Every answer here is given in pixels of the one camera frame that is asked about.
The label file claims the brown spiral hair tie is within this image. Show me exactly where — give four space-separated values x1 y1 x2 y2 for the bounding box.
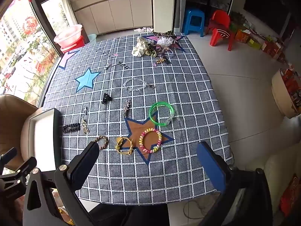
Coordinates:
147 43 163 57

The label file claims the clear crystal bead bracelet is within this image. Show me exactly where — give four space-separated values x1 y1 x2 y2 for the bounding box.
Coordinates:
124 77 156 93

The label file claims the red plastic stool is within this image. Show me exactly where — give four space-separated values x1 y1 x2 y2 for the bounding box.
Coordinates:
60 36 85 53

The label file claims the red plastic chair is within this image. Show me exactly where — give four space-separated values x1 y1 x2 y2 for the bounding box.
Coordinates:
206 10 236 51

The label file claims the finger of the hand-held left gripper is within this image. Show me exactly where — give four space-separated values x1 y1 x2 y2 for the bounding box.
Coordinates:
0 157 37 189
0 147 17 170

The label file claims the black beaded hair clip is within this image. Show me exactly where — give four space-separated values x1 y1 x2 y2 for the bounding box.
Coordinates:
62 124 81 133

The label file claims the white jewelry tray black frame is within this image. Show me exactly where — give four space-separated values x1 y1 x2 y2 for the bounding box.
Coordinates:
35 108 62 171

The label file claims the white dotted scrunchie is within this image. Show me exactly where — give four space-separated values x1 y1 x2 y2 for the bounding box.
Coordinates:
132 36 151 57

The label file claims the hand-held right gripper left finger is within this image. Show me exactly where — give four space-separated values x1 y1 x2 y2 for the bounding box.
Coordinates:
23 142 100 226

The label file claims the green translucent bangle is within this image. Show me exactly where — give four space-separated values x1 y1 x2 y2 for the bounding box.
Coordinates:
150 102 176 127

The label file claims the leopard print scrunchie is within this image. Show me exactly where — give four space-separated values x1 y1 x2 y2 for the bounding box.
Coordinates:
154 31 176 38

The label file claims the row of gift boxes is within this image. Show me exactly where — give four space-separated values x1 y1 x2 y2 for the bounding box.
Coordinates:
229 12 286 63

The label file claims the white low cabinet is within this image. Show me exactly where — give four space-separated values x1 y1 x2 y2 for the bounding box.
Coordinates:
71 0 153 37

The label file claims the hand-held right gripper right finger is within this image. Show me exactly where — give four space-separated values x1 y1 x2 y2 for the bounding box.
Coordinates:
197 142 273 226

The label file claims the thin string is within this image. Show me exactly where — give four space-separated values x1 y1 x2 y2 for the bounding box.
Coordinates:
183 199 207 219

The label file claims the yellow hair tie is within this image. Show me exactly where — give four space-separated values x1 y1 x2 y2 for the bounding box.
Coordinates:
115 137 134 156

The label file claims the pink yellow spiral bracelet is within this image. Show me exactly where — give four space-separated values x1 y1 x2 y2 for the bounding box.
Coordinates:
139 128 163 154

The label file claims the pink plastic basin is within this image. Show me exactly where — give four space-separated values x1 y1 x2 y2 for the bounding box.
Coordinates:
54 24 83 47

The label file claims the cream sofa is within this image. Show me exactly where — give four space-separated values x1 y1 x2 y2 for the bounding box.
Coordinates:
245 115 301 217

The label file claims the red gift bag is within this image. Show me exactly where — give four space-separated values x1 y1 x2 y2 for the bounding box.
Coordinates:
280 173 301 217

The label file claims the blue plastic stool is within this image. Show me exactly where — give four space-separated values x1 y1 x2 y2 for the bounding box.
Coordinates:
182 8 205 37

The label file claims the white standing air conditioner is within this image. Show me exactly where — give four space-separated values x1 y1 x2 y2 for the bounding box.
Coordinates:
152 0 176 32

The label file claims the grey checkered star tablecloth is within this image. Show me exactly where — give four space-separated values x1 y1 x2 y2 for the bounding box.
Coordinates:
39 32 233 205

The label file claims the brown braided bracelet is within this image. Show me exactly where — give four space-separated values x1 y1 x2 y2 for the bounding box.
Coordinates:
94 136 109 150

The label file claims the black gold bow clip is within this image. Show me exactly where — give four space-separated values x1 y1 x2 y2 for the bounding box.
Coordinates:
155 54 172 64

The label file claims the dark television screen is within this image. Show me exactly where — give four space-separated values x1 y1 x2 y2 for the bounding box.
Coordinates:
243 0 297 36

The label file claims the sheer white scrunchie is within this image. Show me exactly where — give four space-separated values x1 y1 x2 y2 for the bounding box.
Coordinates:
156 37 174 49

